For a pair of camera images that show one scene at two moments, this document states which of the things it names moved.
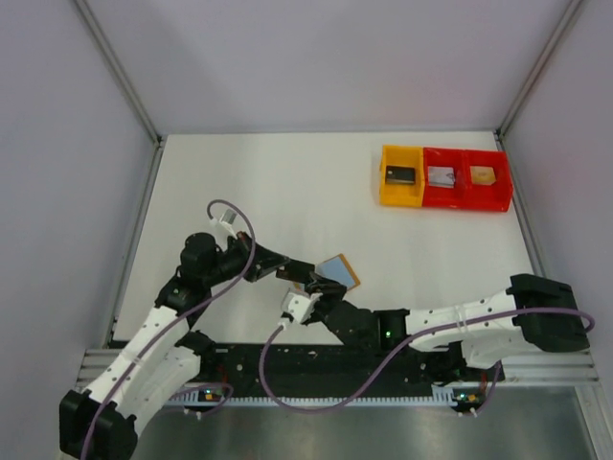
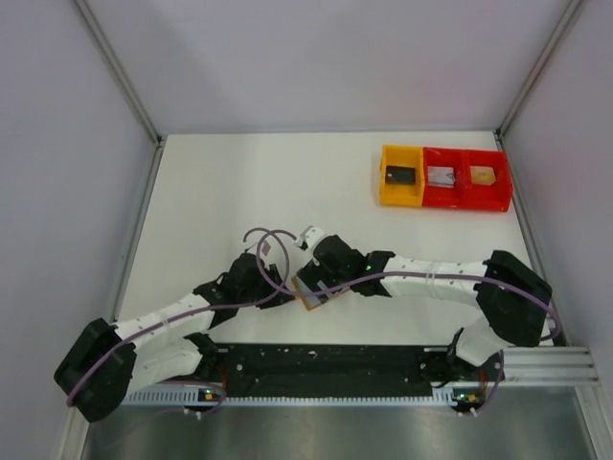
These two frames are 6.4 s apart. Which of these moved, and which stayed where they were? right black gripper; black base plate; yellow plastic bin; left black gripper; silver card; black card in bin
Moved: left black gripper; right black gripper
Stayed: black card in bin; silver card; yellow plastic bin; black base plate
